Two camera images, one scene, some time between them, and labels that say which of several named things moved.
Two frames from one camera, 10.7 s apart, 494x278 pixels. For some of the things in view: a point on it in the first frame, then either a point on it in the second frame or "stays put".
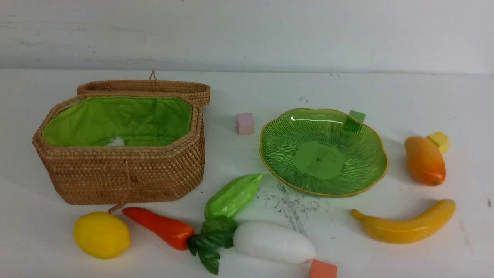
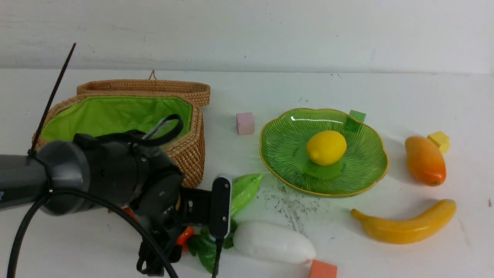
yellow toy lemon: (102, 235) to (326, 147)
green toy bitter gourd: (230, 200) stays put
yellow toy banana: (410, 231) stays put
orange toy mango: (426, 162) stays put
